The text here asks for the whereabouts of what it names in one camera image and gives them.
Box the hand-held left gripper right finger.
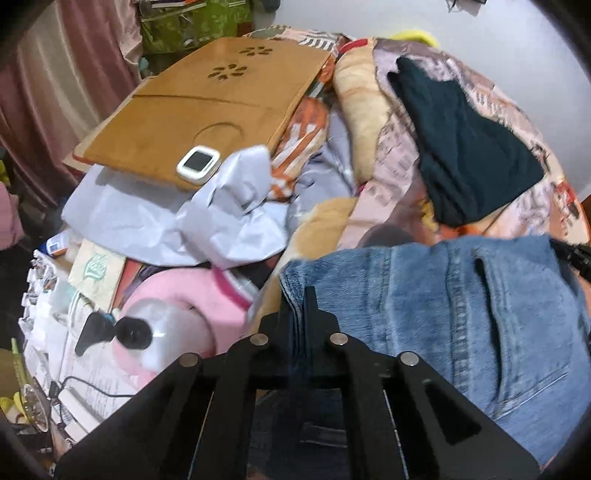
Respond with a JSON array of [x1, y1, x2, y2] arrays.
[[298, 286, 542, 480]]

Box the paper bag with green print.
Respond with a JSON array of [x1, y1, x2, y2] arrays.
[[68, 239, 128, 315]]

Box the blue denim pants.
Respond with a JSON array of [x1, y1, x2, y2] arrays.
[[249, 234, 591, 480]]

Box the pile of white papers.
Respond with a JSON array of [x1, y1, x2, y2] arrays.
[[21, 256, 162, 435]]

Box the striped pink curtain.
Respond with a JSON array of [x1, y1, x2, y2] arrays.
[[0, 0, 145, 209]]

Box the green fabric storage box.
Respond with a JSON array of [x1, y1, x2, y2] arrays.
[[139, 0, 256, 62]]

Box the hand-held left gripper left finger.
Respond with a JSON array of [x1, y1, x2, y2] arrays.
[[54, 314, 296, 480]]

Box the printed blanket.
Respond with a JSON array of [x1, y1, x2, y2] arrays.
[[245, 27, 591, 260]]

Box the pink plush toy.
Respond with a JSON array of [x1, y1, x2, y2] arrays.
[[110, 267, 260, 389]]

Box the pale grey cloth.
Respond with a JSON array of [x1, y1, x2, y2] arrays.
[[61, 145, 302, 270]]

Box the small white timer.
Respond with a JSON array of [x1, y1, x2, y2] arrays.
[[176, 145, 222, 186]]

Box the dark garment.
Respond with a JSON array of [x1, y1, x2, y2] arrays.
[[387, 56, 546, 228]]

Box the black cable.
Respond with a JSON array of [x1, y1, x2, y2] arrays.
[[50, 376, 140, 403]]

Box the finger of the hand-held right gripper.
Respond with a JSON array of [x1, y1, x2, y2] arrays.
[[550, 236, 591, 283]]

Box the wooden lap desk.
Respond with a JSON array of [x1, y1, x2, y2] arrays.
[[62, 37, 334, 193]]

